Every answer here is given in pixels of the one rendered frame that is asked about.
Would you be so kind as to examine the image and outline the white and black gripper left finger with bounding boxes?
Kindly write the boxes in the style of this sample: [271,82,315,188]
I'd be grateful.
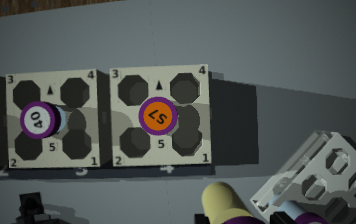
[194,214,210,224]

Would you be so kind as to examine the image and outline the white tube rack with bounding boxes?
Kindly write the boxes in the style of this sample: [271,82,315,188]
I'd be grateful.
[250,130,356,224]

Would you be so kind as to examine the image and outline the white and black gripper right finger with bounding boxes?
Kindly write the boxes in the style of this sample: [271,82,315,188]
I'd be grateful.
[270,211,297,224]

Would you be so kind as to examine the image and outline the purple tube cap with white dot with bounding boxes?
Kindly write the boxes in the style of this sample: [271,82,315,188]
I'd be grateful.
[20,101,66,139]

